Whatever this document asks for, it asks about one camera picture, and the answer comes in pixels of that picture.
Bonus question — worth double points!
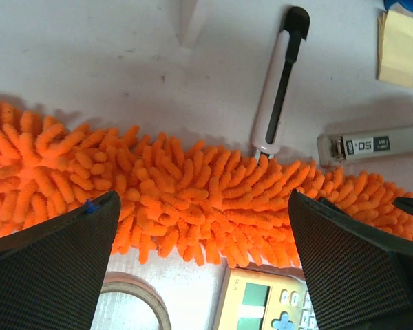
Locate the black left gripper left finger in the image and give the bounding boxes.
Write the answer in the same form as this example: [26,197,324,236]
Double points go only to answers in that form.
[0,191,120,329]

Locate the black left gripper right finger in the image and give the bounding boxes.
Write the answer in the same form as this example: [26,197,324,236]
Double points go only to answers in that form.
[288,190,413,329]

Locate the orange chenille duster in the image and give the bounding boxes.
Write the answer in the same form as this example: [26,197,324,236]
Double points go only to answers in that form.
[0,102,413,267]

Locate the white wooden bookshelf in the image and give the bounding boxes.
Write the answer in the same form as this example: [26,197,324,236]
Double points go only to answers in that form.
[178,0,211,49]

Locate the roll of tape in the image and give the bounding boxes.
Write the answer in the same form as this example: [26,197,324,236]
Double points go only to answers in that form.
[91,272,172,329]

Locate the yellow grey calculator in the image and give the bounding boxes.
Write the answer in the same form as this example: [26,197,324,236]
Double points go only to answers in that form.
[213,268,319,330]

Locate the grey black stapler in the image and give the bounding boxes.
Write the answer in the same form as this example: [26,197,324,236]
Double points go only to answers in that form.
[317,125,413,167]

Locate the white utility knife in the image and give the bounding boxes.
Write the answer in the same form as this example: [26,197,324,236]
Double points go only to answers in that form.
[251,6,310,160]

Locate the yellow sticky note pad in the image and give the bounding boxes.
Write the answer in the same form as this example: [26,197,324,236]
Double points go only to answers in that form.
[377,10,413,87]

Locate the stack of coloured paper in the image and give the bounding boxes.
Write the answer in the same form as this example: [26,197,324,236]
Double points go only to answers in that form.
[383,0,413,17]

